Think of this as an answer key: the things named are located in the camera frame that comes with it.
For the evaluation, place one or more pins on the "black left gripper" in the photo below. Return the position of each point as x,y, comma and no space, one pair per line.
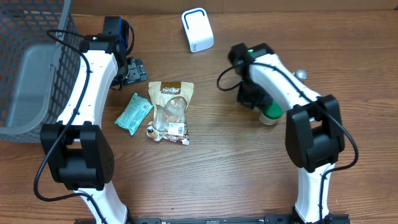
136,71

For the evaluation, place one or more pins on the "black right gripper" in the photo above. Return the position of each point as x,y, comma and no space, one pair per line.
246,100

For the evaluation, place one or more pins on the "green lidded jar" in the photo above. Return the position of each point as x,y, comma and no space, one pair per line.
271,114

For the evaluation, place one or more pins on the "green flushable wipes pack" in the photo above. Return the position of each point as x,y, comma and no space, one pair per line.
133,115

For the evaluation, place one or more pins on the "brown mixed nuts bag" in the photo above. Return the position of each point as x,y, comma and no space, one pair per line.
170,101

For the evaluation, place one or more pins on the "yellow oil bottle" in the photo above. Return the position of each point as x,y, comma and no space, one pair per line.
301,75

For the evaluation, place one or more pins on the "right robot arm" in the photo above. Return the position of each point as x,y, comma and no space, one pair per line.
314,134

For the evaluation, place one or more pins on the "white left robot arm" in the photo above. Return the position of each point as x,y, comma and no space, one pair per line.
76,150

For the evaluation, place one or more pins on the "white barcode scanner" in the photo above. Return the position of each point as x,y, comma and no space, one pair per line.
198,29

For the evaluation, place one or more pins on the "dark grey plastic basket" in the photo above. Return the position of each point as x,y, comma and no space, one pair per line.
37,73

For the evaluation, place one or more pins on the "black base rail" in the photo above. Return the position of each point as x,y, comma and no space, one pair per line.
267,219

